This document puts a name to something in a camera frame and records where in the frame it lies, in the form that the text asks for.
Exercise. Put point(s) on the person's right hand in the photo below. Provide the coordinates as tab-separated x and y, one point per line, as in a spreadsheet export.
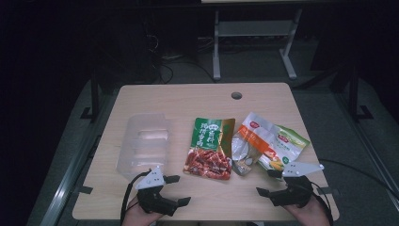
309	215

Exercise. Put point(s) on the metal floor rail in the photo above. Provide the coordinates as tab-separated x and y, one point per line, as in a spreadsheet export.
72	169
370	144

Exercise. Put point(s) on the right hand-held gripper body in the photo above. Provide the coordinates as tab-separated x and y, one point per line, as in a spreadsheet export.
296	191

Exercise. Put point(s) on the white metal table frame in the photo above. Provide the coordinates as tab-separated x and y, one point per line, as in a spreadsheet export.
255	28

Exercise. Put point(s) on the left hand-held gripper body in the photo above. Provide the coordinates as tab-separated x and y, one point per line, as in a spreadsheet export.
152	196

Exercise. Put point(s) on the green packet with red food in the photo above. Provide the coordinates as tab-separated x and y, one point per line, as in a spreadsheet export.
210	147

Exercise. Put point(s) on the black tape strip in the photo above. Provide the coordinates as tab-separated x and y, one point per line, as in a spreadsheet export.
85	190
331	190

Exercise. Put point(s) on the black metal stand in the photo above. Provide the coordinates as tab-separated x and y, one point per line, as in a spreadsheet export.
95	94
354	94

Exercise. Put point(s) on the white and orange packet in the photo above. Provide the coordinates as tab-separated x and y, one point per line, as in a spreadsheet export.
258	133

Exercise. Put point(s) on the clear plastic container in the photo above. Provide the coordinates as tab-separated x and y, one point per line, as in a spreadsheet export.
146	141

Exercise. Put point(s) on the white and green corn packet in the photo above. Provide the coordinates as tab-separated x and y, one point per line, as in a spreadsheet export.
293	142

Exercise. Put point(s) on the person's left hand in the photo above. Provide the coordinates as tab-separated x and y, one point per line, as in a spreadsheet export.
139	218

